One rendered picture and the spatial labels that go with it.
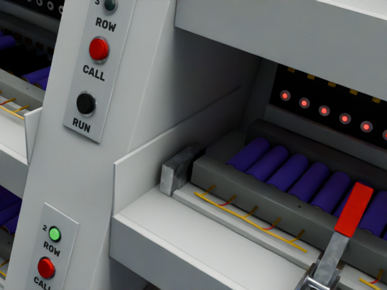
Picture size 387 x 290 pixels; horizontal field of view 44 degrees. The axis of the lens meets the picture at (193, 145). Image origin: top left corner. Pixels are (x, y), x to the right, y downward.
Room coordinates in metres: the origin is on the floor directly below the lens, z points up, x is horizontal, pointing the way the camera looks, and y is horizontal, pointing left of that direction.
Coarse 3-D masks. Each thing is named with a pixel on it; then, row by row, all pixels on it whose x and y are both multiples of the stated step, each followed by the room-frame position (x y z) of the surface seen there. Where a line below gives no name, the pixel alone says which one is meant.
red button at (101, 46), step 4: (96, 40) 0.35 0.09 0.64; (100, 40) 0.35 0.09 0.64; (92, 44) 0.35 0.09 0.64; (96, 44) 0.35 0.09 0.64; (100, 44) 0.35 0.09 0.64; (104, 44) 0.35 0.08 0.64; (92, 48) 0.35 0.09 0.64; (96, 48) 0.35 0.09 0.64; (100, 48) 0.35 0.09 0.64; (104, 48) 0.35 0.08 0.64; (92, 52) 0.35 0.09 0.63; (96, 52) 0.35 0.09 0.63; (100, 52) 0.35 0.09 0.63; (104, 52) 0.35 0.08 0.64; (92, 56) 0.35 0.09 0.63; (96, 56) 0.35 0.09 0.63; (100, 56) 0.35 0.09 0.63; (104, 56) 0.35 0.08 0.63
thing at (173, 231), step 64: (192, 128) 0.41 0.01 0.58; (256, 128) 0.46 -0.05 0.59; (320, 128) 0.45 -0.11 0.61; (384, 128) 0.43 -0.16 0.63; (128, 192) 0.35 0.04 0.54; (192, 192) 0.38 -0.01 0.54; (256, 192) 0.36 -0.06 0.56; (320, 192) 0.38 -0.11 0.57; (384, 192) 0.40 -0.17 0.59; (128, 256) 0.34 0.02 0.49; (192, 256) 0.31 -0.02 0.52; (256, 256) 0.32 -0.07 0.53; (320, 256) 0.30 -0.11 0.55; (384, 256) 0.31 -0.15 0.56
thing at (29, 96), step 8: (0, 72) 0.48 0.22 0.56; (0, 80) 0.47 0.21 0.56; (8, 80) 0.47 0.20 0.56; (16, 80) 0.47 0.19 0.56; (0, 88) 0.47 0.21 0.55; (8, 88) 0.46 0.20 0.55; (16, 88) 0.46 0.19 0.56; (24, 88) 0.46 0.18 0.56; (32, 88) 0.46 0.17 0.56; (8, 96) 0.47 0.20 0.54; (16, 96) 0.46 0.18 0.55; (24, 96) 0.45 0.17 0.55; (32, 96) 0.45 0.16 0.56; (40, 96) 0.45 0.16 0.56; (0, 104) 0.45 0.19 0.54; (24, 104) 0.45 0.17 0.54; (32, 104) 0.45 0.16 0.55; (40, 104) 0.44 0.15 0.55
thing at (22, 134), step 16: (0, 0) 0.65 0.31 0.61; (16, 16) 0.64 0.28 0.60; (32, 16) 0.63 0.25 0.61; (48, 16) 0.62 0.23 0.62; (0, 112) 0.45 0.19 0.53; (32, 112) 0.37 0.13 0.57; (0, 128) 0.42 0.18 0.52; (16, 128) 0.43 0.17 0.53; (32, 128) 0.37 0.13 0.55; (0, 144) 0.40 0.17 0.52; (16, 144) 0.40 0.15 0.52; (32, 144) 0.38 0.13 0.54; (0, 160) 0.40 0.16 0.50; (16, 160) 0.39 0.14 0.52; (0, 176) 0.41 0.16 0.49; (16, 176) 0.39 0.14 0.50; (16, 192) 0.40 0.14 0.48
